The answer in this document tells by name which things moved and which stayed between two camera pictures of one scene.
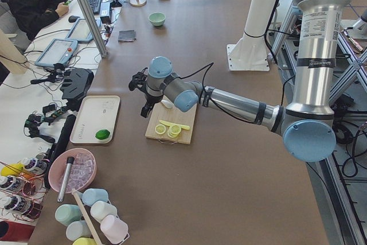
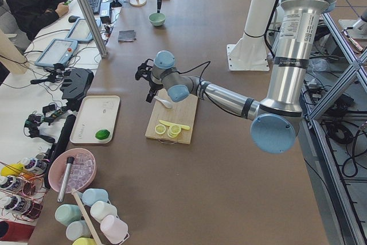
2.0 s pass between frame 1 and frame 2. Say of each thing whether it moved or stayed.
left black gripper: moved
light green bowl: stayed
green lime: stayed
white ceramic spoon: stayed
